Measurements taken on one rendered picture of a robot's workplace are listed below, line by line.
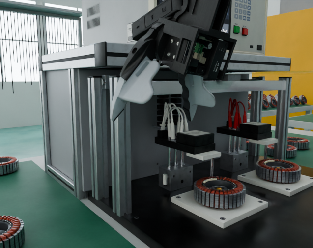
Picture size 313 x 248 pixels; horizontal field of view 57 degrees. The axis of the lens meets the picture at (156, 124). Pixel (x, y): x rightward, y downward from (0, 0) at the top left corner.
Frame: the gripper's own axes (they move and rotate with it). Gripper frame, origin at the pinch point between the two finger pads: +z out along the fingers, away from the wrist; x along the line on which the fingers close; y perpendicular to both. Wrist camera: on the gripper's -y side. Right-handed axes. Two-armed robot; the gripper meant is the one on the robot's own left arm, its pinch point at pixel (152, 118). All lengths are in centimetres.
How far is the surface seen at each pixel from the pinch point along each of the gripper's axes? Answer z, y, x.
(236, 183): 14.7, 1.7, 27.5
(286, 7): -78, -225, 388
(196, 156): 11.7, -6.0, 20.9
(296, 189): 15.0, 7.9, 44.0
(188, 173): 20.5, -11.2, 27.1
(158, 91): 0.6, -15.4, 13.1
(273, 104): 35, -116, 256
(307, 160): 19, -6, 83
